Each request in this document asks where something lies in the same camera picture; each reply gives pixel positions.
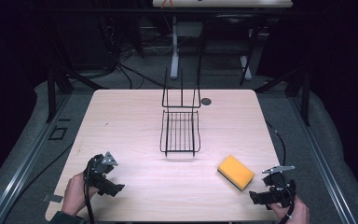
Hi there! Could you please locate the yellow sponge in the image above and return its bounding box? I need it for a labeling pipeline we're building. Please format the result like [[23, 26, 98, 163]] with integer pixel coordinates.
[[216, 154, 256, 192]]

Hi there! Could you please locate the hand-held gripper cable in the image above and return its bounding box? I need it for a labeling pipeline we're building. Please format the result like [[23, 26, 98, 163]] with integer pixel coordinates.
[[82, 158, 97, 224], [274, 181, 296, 224]]

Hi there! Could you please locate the person's left hand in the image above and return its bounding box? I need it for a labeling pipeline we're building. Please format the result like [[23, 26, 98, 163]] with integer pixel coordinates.
[[61, 172, 100, 217]]

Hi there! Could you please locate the black tape rectangle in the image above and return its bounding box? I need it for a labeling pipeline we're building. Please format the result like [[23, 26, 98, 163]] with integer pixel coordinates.
[[48, 125, 69, 141]]

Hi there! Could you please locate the metal floor rail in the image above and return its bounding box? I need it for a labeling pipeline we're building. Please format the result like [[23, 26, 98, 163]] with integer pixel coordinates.
[[0, 92, 73, 224], [288, 95, 358, 224]]

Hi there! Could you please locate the black wire rack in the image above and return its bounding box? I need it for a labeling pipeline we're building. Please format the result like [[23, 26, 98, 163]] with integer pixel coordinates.
[[159, 66, 202, 158]]

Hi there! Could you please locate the left hand-held gripper cable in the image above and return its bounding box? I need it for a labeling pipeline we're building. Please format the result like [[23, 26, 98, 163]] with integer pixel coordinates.
[[82, 158, 97, 224]]

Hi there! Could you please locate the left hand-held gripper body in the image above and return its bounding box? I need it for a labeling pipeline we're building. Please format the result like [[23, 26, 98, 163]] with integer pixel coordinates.
[[83, 151, 119, 196]]

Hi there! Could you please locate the grey tape strip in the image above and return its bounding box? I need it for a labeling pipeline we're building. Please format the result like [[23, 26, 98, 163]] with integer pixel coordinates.
[[41, 193, 64, 203]]

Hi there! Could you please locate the black chair frame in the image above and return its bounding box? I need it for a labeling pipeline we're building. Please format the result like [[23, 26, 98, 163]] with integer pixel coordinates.
[[197, 12, 263, 87]]

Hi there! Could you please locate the person's right hand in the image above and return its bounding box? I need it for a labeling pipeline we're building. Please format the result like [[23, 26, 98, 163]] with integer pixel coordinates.
[[268, 195, 310, 224]]

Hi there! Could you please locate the bundle of floor cables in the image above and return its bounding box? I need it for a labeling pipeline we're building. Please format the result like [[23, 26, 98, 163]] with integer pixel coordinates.
[[97, 13, 175, 91]]

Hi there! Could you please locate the right hand-held gripper cable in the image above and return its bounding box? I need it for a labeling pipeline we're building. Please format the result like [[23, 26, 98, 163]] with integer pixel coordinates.
[[274, 181, 296, 224]]

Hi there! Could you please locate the thin black floor cable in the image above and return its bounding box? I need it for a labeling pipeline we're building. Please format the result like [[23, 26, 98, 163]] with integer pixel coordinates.
[[0, 142, 75, 224]]

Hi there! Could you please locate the black metal stand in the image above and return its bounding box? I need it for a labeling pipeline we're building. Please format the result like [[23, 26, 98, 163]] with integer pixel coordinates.
[[44, 29, 108, 124], [254, 65, 312, 127]]

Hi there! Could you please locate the white desk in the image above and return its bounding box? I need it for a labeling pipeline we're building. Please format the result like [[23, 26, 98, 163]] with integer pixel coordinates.
[[151, 0, 294, 81]]

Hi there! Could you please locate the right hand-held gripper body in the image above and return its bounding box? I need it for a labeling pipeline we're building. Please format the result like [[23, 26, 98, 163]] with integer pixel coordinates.
[[261, 164, 297, 208]]

